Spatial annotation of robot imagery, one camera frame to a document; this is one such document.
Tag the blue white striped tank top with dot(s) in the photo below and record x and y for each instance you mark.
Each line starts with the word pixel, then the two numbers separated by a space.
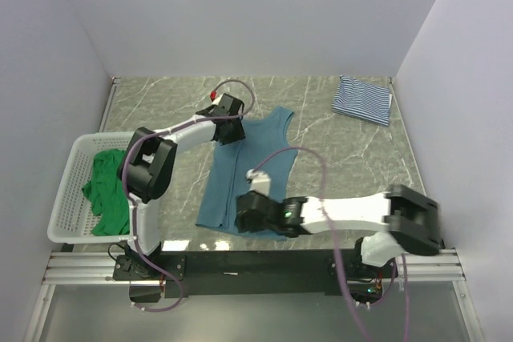
pixel 362 100

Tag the white plastic laundry basket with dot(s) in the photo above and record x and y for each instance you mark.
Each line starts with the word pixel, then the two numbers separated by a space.
pixel 71 219

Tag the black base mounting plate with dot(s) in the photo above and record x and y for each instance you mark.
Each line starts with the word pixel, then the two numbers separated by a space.
pixel 208 273

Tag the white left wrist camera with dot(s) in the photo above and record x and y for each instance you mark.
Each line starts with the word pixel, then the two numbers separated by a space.
pixel 214 96

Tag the green tank top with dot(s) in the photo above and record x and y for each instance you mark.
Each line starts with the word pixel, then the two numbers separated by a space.
pixel 105 192

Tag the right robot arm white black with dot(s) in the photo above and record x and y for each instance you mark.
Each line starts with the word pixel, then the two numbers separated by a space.
pixel 401 219

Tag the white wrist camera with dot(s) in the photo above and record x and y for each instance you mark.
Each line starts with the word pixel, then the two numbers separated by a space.
pixel 259 181
pixel 214 96

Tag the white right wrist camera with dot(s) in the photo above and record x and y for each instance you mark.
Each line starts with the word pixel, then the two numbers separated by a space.
pixel 259 181

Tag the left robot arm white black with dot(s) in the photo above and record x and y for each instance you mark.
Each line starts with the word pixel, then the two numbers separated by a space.
pixel 147 166

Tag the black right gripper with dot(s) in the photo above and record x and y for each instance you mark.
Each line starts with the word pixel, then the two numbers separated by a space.
pixel 244 223

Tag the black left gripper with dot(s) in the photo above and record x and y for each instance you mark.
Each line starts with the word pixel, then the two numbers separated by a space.
pixel 238 134

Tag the teal blue tank top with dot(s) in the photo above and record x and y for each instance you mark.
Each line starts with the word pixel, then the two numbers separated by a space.
pixel 227 176

